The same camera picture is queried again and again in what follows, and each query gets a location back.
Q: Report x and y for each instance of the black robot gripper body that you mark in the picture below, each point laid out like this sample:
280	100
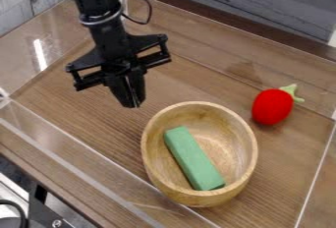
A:
117	53

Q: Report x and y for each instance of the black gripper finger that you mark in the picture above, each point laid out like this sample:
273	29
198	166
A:
120	89
136	85

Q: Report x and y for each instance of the green rectangular block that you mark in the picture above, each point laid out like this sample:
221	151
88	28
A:
194	163

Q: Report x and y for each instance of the light wooden oval bowl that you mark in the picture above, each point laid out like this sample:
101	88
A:
225	139

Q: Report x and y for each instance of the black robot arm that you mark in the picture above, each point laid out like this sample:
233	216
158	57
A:
100	9

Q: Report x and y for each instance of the red plush strawberry toy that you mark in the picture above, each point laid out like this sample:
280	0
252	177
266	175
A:
273	104

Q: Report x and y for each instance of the clear acrylic tray wall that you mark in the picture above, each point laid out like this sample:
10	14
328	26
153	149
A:
74	139

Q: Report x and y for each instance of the black table leg bracket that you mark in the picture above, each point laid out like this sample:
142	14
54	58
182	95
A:
38	216

